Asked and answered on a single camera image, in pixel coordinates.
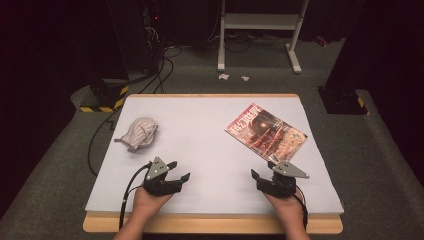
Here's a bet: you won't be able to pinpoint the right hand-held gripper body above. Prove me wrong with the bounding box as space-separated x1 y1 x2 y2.
255 161 310 200

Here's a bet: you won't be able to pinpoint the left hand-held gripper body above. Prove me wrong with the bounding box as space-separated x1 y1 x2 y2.
142 156 184 197

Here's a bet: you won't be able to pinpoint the red and purple magazine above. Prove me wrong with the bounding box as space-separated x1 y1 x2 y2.
224 102 308 165

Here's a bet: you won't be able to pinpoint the person's right hand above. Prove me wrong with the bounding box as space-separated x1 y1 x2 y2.
262 187 306 232

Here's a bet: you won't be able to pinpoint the person's left hand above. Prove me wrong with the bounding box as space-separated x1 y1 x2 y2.
131 186 175 228

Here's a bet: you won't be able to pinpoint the white table mat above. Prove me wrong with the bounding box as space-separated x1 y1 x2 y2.
84 96 345 216

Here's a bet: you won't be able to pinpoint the wooden table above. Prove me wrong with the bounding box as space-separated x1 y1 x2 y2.
82 92 345 235

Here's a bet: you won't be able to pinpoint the black stand base yellow stripes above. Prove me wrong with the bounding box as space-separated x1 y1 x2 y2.
316 85 371 117
78 78 131 114

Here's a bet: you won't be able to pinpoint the dark equipment rack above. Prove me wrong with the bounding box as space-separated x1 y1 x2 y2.
139 0 168 75

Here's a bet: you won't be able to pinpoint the small red object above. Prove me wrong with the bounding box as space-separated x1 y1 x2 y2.
315 34 330 48

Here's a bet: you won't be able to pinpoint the white metal stand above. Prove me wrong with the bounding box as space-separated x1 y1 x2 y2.
216 0 311 75

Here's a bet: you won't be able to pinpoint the right hand-held gripper black cable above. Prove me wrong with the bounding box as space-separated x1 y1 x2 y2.
294 185 310 232

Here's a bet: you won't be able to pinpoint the hand-held gripper black cable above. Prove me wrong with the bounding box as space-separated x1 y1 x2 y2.
118 161 153 232
294 185 310 232

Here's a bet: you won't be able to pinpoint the left hand-held gripper black cable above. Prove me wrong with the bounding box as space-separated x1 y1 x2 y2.
118 161 153 232

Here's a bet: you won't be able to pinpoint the black floor cable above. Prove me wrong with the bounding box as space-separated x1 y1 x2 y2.
86 109 118 178

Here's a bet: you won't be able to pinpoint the bundle of black cables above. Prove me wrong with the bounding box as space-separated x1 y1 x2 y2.
137 44 184 95

